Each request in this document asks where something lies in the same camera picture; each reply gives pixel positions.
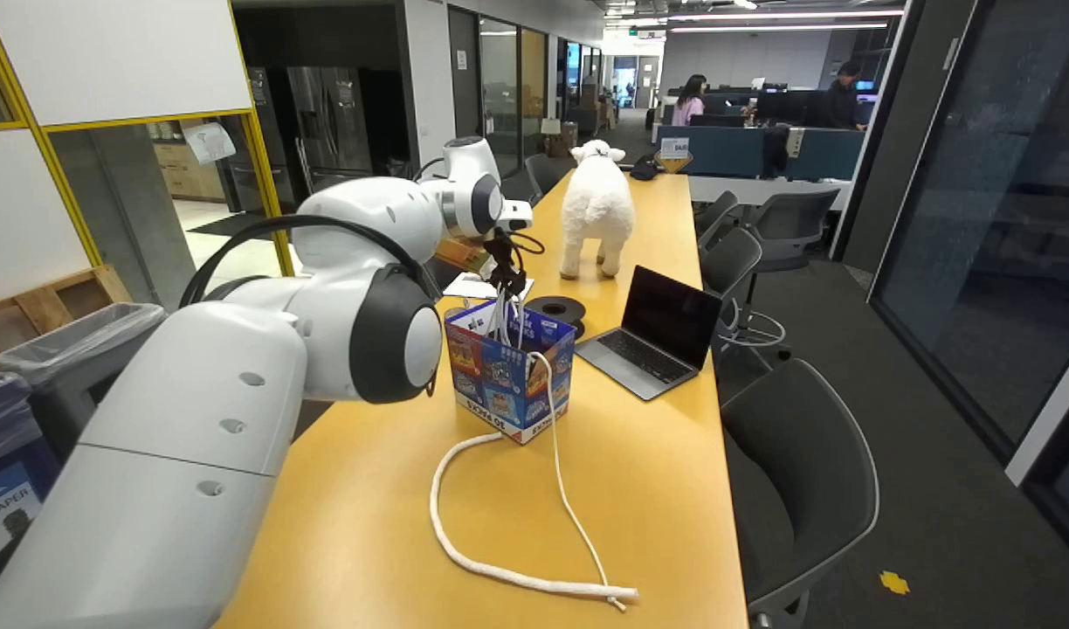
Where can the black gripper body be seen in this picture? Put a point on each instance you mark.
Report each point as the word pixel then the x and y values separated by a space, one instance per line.
pixel 505 250

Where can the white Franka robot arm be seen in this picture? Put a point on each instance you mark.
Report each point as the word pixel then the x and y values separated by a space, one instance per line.
pixel 185 466

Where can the blue cardboard box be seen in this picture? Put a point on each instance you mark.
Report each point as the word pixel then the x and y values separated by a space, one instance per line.
pixel 500 384

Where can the white paper sheet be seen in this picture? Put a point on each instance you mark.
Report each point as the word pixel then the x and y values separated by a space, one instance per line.
pixel 468 289

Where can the black filament spool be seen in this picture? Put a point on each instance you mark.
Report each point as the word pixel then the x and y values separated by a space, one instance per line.
pixel 562 310

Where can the grey office chair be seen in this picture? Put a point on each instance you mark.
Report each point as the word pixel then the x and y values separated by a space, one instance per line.
pixel 803 454
pixel 550 171
pixel 799 215
pixel 730 261
pixel 523 185
pixel 718 209

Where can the white plush sheep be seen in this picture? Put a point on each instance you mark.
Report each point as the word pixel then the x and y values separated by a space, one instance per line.
pixel 598 204

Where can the black pouch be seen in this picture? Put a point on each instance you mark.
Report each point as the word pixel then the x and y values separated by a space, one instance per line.
pixel 644 169

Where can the grey open laptop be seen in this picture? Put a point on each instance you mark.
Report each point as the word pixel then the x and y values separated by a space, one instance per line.
pixel 676 320

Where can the stainless steel cabinet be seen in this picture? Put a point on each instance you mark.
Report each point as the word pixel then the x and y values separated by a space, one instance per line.
pixel 329 117

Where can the person in pink shirt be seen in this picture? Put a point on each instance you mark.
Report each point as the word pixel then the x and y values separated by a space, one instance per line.
pixel 689 103

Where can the blue cubicle partition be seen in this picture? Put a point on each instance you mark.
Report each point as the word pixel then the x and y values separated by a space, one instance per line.
pixel 730 150

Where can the white paper sign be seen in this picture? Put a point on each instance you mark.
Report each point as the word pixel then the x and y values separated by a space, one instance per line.
pixel 211 142

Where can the person in dark clothes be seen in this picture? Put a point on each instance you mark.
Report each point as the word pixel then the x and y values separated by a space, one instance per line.
pixel 846 91

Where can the grey plastic bin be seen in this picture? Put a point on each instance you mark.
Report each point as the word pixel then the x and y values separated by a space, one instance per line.
pixel 69 352

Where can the wooden pallet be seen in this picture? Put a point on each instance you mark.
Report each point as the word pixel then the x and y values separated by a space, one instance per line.
pixel 34 310

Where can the yellow floor sticker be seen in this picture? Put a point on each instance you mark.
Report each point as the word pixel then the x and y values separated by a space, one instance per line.
pixel 896 580

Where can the blue storage crate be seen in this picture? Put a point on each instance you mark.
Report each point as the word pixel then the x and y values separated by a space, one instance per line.
pixel 5 502

